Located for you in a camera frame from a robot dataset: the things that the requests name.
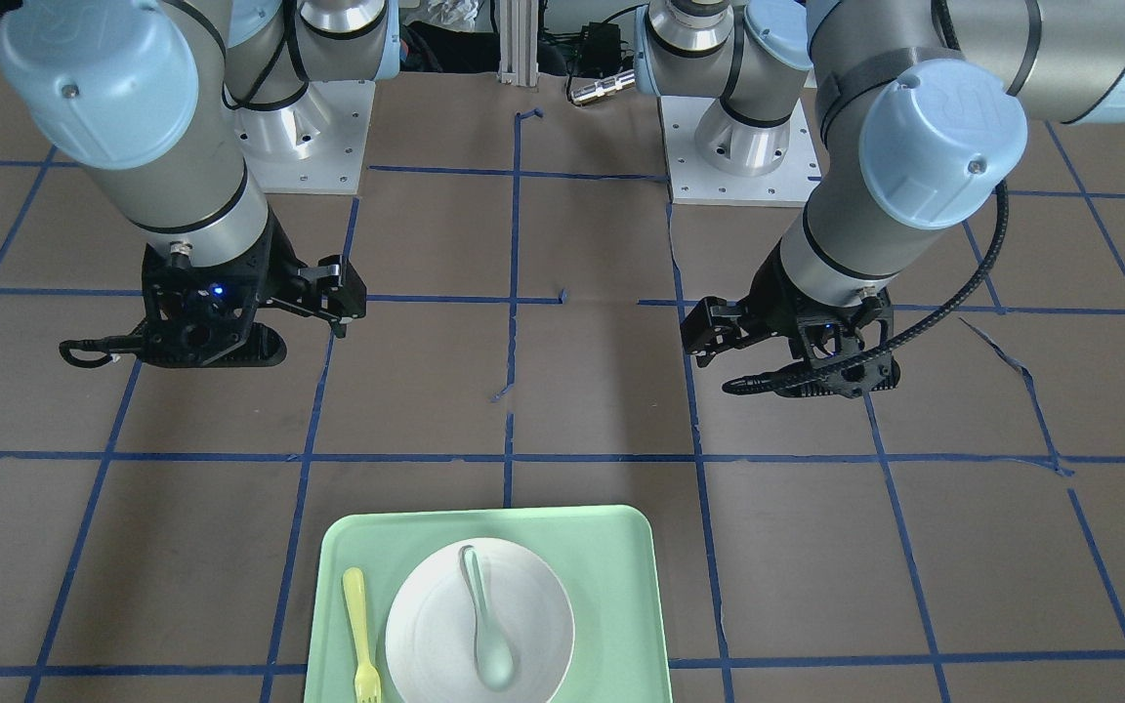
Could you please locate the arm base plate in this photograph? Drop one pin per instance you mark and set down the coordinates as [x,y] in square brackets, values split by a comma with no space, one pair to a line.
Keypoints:
[714,160]
[313,146]

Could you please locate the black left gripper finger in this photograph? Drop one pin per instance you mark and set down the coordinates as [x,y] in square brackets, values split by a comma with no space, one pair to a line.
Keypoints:
[714,340]
[710,311]

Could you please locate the pale green plastic spoon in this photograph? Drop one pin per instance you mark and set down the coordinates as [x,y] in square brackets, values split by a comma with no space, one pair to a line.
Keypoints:
[494,659]

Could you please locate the aluminium frame post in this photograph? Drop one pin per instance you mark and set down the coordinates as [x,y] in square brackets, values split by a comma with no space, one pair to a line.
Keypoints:
[517,30]

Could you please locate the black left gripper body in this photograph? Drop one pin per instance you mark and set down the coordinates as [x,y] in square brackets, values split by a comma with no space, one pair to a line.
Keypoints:
[770,296]

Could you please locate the mint green tray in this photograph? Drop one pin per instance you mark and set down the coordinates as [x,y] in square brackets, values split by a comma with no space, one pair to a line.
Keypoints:
[602,554]

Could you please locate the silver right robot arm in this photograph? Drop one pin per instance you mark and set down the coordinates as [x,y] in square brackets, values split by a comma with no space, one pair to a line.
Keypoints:
[164,104]

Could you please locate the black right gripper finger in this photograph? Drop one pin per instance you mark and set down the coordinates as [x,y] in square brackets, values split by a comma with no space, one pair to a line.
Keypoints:
[333,292]

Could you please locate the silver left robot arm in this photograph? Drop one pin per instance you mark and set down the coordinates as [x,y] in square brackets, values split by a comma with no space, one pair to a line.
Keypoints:
[923,108]

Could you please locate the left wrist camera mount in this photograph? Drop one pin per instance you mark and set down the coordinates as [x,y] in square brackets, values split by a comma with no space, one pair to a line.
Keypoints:
[854,377]

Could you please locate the yellow plastic fork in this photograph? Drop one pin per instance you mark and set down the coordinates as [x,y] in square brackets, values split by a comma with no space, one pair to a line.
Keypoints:
[367,680]

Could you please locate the white round plate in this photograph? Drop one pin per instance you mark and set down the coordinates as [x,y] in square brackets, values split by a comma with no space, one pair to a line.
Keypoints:
[430,628]

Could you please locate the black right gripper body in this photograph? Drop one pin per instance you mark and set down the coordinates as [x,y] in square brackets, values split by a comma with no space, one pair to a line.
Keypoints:
[276,262]

